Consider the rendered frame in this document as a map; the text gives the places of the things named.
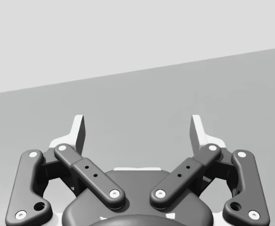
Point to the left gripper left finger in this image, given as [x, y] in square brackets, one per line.
[88, 170]

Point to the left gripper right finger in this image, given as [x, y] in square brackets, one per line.
[187, 170]

